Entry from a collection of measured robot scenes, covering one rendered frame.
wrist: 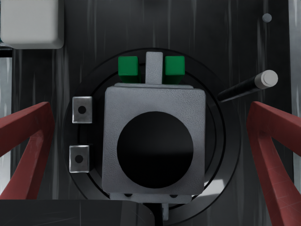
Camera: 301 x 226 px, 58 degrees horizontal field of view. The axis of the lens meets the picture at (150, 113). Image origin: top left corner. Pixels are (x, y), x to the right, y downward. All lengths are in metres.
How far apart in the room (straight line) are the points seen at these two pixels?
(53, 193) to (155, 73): 0.14
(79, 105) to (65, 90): 0.04
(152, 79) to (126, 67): 0.02
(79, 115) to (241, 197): 0.15
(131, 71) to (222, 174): 0.11
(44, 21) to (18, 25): 0.02
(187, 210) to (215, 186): 0.03
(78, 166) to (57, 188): 0.05
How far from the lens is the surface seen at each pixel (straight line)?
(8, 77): 0.33
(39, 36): 0.24
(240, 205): 0.25
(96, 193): 0.22
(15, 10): 0.25
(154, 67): 0.16
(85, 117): 0.20
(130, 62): 0.17
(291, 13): 0.29
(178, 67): 0.16
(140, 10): 0.25
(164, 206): 0.21
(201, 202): 0.22
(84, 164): 0.20
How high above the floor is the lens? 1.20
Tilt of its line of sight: 87 degrees down
